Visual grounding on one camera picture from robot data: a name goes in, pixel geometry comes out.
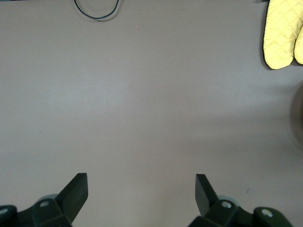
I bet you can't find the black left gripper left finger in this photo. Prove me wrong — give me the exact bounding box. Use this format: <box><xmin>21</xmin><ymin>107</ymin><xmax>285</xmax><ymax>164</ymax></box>
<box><xmin>18</xmin><ymin>173</ymin><xmax>89</xmax><ymax>227</ymax></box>

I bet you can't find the black looped cable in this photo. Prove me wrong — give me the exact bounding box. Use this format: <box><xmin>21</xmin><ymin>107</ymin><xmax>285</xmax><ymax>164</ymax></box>
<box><xmin>73</xmin><ymin>0</ymin><xmax>120</xmax><ymax>21</ymax></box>

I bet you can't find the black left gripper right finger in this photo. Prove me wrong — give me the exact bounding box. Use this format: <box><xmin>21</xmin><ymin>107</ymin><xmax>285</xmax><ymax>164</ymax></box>
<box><xmin>189</xmin><ymin>174</ymin><xmax>255</xmax><ymax>227</ymax></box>

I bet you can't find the yellow quilted oven mitt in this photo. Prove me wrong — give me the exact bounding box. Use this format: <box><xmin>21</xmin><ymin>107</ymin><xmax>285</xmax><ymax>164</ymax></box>
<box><xmin>293</xmin><ymin>23</ymin><xmax>303</xmax><ymax>65</ymax></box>
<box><xmin>262</xmin><ymin>0</ymin><xmax>303</xmax><ymax>70</ymax></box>

